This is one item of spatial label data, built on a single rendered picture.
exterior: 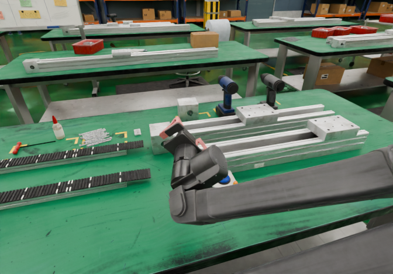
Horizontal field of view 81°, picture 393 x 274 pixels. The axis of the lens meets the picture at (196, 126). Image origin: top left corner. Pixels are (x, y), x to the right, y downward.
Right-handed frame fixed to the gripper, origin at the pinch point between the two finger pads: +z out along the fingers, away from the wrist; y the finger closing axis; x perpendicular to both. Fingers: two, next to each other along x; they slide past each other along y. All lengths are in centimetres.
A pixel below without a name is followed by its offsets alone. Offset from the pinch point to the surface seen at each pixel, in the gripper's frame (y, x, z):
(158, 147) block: -10.4, 25.9, 20.2
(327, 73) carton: -180, -85, 247
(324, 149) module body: -54, -28, 20
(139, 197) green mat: -9.7, 29.1, -3.8
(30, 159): 21, 64, 12
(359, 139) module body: -63, -42, 24
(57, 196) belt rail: 8, 50, -4
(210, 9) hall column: -70, 14, 592
